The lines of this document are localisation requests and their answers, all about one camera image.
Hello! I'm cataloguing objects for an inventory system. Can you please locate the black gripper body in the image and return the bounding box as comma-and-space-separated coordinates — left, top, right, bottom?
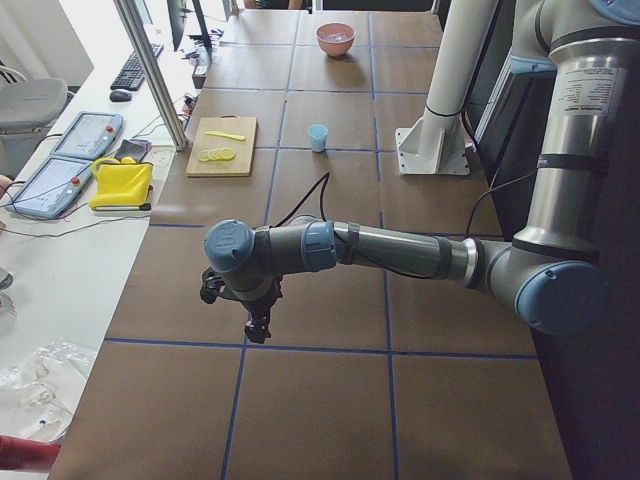
241, 279, 283, 325

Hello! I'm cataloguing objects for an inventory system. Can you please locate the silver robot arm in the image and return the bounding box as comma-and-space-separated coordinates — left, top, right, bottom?
200, 1, 639, 343

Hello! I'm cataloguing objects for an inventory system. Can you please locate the light blue cup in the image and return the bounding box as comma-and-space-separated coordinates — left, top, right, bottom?
307, 124, 328, 153

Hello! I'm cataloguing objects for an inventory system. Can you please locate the pile of clear ice cubes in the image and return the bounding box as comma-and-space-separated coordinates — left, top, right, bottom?
317, 25, 352, 43

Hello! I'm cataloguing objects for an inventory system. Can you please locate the wooden cutting board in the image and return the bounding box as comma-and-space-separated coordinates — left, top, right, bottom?
185, 117, 257, 178

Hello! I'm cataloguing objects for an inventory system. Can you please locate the yellow plastic knife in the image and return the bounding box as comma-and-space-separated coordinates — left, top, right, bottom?
205, 130, 247, 142

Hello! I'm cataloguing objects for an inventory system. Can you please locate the yellow cloth bag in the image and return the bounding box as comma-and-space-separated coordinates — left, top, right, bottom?
89, 157, 153, 211

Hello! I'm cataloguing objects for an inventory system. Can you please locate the purple grey pouch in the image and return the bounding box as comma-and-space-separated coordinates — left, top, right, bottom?
114, 139, 152, 162

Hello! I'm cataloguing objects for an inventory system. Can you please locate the black monitor stand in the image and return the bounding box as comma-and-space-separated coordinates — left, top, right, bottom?
166, 0, 213, 90

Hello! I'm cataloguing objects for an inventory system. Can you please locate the crumpled clear plastic wrap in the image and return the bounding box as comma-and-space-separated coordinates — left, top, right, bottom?
1, 339, 97, 442

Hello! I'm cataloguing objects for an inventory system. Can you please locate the teach pendant far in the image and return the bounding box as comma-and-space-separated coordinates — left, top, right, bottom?
50, 111, 124, 160

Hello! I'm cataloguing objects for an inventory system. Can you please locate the teach pendant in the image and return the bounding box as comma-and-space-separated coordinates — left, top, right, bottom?
50, 111, 124, 160
5, 155, 92, 220

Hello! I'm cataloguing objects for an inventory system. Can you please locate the teach pendant near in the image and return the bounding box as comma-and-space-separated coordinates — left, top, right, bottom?
5, 155, 92, 220

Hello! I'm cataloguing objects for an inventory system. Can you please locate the black computer mouse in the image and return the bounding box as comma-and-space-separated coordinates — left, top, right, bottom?
109, 89, 132, 103

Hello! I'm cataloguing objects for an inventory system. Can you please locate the black keyboard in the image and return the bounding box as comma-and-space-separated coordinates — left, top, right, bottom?
110, 53, 145, 91

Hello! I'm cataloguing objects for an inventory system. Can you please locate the pink bowl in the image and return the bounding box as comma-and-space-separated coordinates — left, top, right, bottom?
315, 22, 356, 57

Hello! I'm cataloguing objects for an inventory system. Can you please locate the grey office chair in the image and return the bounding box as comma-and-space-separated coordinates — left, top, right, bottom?
1, 65, 68, 176

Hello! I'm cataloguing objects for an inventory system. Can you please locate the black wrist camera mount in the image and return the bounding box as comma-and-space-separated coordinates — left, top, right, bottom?
199, 267, 238, 304

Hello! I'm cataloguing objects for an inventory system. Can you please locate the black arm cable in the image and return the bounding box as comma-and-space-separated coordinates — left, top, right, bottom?
269, 170, 541, 279

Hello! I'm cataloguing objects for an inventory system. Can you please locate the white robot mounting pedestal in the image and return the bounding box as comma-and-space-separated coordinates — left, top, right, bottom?
395, 0, 498, 176

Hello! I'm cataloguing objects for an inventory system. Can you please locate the aluminium frame post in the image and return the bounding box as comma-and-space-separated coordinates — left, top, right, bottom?
113, 0, 189, 152

